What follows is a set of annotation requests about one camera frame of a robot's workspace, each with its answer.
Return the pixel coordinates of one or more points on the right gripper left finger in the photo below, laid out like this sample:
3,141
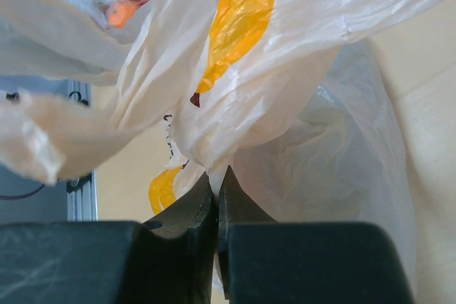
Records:
167,259

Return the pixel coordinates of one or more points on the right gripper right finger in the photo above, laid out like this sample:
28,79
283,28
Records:
264,261

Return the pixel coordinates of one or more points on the translucent banana-print plastic bag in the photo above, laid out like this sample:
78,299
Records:
282,91

